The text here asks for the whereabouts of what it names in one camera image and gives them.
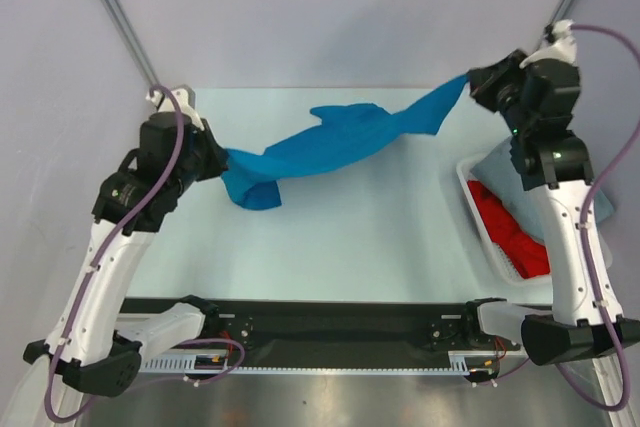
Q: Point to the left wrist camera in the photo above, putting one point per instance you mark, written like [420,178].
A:
[184,96]

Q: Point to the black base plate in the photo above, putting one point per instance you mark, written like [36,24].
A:
[427,314]

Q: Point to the left aluminium frame post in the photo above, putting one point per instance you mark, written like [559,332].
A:
[131,40]

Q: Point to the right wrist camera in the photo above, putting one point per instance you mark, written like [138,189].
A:
[560,44]

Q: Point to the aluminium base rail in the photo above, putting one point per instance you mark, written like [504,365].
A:
[544,340]

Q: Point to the white slotted cable duct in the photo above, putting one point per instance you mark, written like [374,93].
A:
[446,363]

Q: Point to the blue t shirt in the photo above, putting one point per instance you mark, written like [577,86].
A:
[345,135]

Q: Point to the red t shirt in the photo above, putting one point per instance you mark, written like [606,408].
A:
[527,256]

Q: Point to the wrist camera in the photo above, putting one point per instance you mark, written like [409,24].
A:
[184,96]
[560,44]

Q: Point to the white plastic basket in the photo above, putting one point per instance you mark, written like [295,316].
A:
[497,259]

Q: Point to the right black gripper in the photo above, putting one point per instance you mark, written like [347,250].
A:
[483,80]

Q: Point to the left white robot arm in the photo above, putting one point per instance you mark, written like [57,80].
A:
[97,358]

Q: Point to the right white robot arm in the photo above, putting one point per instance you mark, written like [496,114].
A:
[586,321]

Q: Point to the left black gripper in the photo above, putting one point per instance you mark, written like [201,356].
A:
[218,155]

